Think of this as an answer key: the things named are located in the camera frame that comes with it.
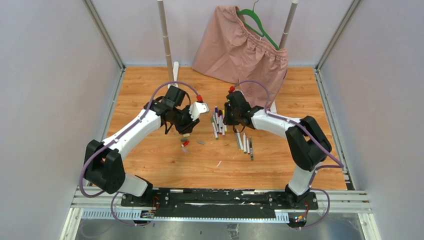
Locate black cap white marker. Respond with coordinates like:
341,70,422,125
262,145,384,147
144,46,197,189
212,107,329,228
218,109,225,136

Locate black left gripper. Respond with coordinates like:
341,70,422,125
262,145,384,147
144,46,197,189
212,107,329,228
171,104,200,135

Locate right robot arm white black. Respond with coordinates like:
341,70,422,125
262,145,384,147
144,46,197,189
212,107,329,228
223,90,332,209

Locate green cap white marker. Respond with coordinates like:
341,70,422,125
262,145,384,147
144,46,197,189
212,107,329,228
210,117,219,140
242,132,248,154

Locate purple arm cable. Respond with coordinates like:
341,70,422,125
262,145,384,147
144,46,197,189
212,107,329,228
228,79,345,230
78,81,204,228

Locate purple cap white marker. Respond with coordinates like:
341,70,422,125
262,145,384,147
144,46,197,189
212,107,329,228
219,115,226,137

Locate red cap white marker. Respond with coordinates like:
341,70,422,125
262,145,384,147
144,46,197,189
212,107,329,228
244,136,251,155

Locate grey garment rack right pole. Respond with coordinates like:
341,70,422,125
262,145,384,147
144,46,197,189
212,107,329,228
279,0,299,49

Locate aluminium frame post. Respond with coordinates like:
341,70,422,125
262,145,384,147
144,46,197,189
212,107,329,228
315,0,363,72
82,0,125,71

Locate white garment rack left foot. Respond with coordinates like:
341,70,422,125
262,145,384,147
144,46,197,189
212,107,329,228
167,61,180,88

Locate grey garment rack left pole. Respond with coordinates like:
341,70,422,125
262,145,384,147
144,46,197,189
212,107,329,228
157,0,176,84

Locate white garment rack right foot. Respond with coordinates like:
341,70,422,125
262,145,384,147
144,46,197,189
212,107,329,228
269,101,277,114

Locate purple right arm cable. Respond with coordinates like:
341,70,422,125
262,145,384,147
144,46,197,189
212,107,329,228
228,79,345,230

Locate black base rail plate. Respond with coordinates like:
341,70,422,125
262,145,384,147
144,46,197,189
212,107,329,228
120,188,319,219

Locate aluminium frame left post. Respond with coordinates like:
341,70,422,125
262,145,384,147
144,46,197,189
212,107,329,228
82,0,125,71

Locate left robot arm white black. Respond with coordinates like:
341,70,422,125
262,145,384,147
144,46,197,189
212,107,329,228
79,85,209,207

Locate aluminium frame right post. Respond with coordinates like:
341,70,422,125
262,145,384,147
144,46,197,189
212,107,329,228
315,0,363,72

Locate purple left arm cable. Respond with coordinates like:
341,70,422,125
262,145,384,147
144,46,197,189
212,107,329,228
78,81,204,228

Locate yellow cap white marker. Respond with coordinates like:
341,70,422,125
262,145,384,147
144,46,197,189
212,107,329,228
221,110,228,132

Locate grey clear-cap pen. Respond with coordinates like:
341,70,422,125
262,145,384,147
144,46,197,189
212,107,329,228
248,136,254,161

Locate red pen cap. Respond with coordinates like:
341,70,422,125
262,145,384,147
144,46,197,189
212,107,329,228
181,140,190,148

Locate pink shorts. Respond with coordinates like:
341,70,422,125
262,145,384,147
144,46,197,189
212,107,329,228
191,5,289,108

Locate grey garment rack pole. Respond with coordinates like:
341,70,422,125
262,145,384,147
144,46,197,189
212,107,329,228
157,0,176,84
279,0,299,49

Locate clear pen cap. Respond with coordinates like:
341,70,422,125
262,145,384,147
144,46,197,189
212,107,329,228
181,146,190,154

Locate white garment rack foot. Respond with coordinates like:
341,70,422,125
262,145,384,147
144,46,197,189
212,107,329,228
269,101,277,114
167,61,180,88

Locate green clothes hanger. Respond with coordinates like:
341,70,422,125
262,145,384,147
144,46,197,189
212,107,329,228
236,0,280,51

